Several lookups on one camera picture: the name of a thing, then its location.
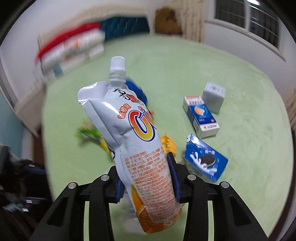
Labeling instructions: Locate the blue white medicine box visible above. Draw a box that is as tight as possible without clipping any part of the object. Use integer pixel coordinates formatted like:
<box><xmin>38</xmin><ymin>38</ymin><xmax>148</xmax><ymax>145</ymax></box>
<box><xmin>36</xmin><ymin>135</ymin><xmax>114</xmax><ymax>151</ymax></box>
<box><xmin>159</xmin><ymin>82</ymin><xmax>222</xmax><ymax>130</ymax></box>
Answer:
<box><xmin>183</xmin><ymin>96</ymin><xmax>220</xmax><ymax>138</ymax></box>

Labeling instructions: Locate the blue oreo box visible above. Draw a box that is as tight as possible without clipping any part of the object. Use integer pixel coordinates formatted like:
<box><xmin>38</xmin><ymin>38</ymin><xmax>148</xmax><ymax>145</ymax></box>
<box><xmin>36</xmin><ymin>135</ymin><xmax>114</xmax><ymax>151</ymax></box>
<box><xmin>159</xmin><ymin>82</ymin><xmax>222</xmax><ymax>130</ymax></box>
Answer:
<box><xmin>184</xmin><ymin>133</ymin><xmax>228</xmax><ymax>182</ymax></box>

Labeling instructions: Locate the green bed blanket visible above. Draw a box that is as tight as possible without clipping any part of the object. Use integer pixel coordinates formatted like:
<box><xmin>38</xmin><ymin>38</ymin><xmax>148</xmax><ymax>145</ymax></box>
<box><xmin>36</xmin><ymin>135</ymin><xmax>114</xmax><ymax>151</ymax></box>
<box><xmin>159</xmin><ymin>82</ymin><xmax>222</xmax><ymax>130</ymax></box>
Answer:
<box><xmin>42</xmin><ymin>35</ymin><xmax>293</xmax><ymax>235</ymax></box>

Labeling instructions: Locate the small grey white box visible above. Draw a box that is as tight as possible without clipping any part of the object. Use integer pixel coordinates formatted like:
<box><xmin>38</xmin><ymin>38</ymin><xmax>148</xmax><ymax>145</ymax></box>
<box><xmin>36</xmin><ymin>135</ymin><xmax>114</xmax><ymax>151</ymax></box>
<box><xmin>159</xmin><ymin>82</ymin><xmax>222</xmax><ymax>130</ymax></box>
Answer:
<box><xmin>202</xmin><ymin>82</ymin><xmax>226</xmax><ymax>114</ymax></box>

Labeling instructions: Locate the white blue tufted headboard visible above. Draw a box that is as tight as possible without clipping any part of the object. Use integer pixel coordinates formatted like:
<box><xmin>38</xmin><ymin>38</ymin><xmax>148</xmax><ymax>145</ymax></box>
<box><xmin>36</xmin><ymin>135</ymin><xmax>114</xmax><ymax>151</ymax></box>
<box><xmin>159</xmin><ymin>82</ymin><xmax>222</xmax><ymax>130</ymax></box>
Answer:
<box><xmin>38</xmin><ymin>5</ymin><xmax>150</xmax><ymax>48</ymax></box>

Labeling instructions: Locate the red pillow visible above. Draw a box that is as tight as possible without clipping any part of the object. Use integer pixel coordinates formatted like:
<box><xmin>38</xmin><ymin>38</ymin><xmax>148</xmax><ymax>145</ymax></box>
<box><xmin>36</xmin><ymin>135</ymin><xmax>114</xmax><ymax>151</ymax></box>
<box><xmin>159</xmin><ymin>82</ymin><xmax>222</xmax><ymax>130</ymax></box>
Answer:
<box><xmin>36</xmin><ymin>22</ymin><xmax>102</xmax><ymax>61</ymax></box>

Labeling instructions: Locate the white floral pillow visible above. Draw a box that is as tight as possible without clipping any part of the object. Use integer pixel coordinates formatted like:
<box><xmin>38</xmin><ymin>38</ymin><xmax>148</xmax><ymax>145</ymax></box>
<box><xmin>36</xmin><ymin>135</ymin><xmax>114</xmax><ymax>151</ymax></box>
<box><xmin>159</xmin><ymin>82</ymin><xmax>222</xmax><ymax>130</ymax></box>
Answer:
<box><xmin>41</xmin><ymin>29</ymin><xmax>105</xmax><ymax>73</ymax></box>

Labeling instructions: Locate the left floral curtain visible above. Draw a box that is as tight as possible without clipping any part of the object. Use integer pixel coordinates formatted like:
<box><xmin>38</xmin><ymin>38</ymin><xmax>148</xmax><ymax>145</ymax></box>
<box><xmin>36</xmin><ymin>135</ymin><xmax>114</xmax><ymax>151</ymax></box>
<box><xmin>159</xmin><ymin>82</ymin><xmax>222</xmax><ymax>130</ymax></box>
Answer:
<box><xmin>172</xmin><ymin>0</ymin><xmax>205</xmax><ymax>43</ymax></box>

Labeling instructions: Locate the orange white drink pouch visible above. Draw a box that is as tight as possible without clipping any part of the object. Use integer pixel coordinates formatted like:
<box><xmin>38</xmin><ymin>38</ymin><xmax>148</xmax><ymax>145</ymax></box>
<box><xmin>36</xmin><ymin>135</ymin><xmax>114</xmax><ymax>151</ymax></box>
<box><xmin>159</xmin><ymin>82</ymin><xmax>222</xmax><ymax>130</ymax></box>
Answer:
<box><xmin>77</xmin><ymin>56</ymin><xmax>182</xmax><ymax>233</ymax></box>

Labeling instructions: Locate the barred window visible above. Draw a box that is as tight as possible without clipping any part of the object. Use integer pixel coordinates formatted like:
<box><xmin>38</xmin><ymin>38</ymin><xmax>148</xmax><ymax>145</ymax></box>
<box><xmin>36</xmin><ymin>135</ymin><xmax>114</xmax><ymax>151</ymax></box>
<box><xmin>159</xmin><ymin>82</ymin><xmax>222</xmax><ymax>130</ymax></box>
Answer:
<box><xmin>204</xmin><ymin>1</ymin><xmax>285</xmax><ymax>61</ymax></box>

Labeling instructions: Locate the white lower pillow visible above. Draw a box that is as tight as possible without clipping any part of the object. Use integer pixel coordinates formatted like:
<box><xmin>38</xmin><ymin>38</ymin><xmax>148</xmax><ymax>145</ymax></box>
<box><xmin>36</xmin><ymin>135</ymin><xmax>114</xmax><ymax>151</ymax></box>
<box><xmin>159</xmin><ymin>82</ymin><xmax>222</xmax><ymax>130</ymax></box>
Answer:
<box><xmin>45</xmin><ymin>44</ymin><xmax>104</xmax><ymax>78</ymax></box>

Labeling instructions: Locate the white nightstand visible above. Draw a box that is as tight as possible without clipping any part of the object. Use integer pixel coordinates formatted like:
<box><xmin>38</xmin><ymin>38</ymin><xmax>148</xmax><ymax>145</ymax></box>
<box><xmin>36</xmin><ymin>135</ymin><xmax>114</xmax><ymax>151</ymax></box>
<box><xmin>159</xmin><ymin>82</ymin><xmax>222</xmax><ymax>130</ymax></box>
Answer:
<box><xmin>14</xmin><ymin>84</ymin><xmax>46</xmax><ymax>137</ymax></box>

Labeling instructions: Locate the blue crumpled cloth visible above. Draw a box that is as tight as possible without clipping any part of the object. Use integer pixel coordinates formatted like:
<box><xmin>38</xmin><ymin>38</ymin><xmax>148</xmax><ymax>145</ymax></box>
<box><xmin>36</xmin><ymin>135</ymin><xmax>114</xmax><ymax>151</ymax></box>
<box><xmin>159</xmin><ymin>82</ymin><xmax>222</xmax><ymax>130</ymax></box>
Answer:
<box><xmin>125</xmin><ymin>78</ymin><xmax>148</xmax><ymax>105</ymax></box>

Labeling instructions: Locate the green snack bag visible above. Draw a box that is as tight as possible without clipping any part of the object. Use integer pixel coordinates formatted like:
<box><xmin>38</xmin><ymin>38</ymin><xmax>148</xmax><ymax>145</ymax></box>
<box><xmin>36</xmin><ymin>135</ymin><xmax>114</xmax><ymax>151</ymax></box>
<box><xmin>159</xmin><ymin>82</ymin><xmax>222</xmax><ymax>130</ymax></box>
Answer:
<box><xmin>76</xmin><ymin>119</ymin><xmax>114</xmax><ymax>159</ymax></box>

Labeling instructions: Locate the brown teddy bear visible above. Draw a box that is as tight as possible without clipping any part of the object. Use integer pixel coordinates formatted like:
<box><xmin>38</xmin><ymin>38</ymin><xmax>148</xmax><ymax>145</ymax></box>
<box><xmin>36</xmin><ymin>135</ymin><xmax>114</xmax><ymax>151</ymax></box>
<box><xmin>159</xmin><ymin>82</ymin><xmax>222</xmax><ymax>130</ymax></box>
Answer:
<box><xmin>154</xmin><ymin>7</ymin><xmax>182</xmax><ymax>35</ymax></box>

